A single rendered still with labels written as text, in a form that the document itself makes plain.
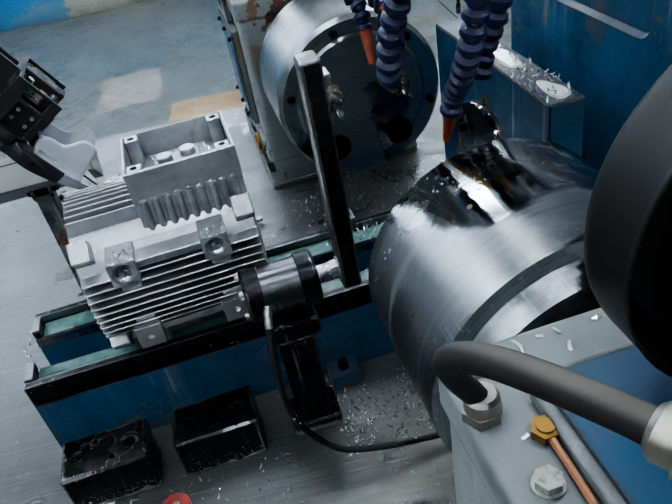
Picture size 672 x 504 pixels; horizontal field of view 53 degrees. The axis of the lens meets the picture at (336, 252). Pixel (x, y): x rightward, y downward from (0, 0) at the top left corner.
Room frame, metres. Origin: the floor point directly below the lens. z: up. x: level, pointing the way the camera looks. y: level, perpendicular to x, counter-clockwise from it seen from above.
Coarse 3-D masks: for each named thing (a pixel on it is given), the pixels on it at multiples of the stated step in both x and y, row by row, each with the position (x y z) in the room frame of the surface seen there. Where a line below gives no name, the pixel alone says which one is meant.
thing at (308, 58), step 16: (304, 64) 0.56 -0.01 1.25; (320, 64) 0.57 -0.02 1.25; (304, 80) 0.56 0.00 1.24; (320, 80) 0.56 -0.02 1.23; (304, 96) 0.57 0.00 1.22; (320, 96) 0.56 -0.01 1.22; (320, 112) 0.56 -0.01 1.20; (320, 128) 0.56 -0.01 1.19; (320, 144) 0.56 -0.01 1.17; (336, 144) 0.57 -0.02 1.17; (320, 160) 0.56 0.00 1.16; (336, 160) 0.56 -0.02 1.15; (320, 176) 0.57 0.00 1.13; (336, 176) 0.56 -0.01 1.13; (336, 192) 0.56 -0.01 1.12; (336, 208) 0.56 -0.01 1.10; (336, 224) 0.56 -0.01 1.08; (352, 224) 0.57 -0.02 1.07; (336, 240) 0.56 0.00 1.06; (352, 240) 0.57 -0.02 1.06; (336, 256) 0.57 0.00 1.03; (352, 256) 0.56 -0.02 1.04; (352, 272) 0.56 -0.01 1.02
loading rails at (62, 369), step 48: (288, 240) 0.77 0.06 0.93; (336, 288) 0.66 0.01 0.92; (48, 336) 0.69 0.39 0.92; (96, 336) 0.69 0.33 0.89; (192, 336) 0.62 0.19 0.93; (240, 336) 0.62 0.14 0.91; (336, 336) 0.64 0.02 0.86; (384, 336) 0.65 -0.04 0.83; (48, 384) 0.59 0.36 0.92; (96, 384) 0.59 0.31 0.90; (144, 384) 0.60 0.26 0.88; (192, 384) 0.61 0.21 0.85; (240, 384) 0.62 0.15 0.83; (288, 384) 0.63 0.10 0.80; (336, 384) 0.60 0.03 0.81; (96, 432) 0.59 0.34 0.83
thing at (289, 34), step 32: (320, 0) 1.04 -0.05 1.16; (288, 32) 1.00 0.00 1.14; (320, 32) 0.93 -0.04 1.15; (352, 32) 0.94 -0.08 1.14; (416, 32) 0.96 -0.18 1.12; (288, 64) 0.93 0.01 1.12; (352, 64) 0.93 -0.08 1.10; (416, 64) 0.95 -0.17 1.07; (288, 96) 0.92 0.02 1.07; (352, 96) 0.93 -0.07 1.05; (384, 96) 0.94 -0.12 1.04; (416, 96) 0.95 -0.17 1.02; (288, 128) 0.92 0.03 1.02; (352, 128) 0.93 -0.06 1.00; (384, 128) 0.94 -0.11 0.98; (416, 128) 0.95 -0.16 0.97; (352, 160) 0.94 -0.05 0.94; (384, 160) 0.94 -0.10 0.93
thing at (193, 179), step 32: (160, 128) 0.74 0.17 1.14; (192, 128) 0.74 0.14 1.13; (224, 128) 0.70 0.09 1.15; (128, 160) 0.70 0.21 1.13; (160, 160) 0.68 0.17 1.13; (192, 160) 0.65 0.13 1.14; (224, 160) 0.65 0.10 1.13; (160, 192) 0.64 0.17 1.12; (192, 192) 0.64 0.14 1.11; (224, 192) 0.65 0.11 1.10; (160, 224) 0.64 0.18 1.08
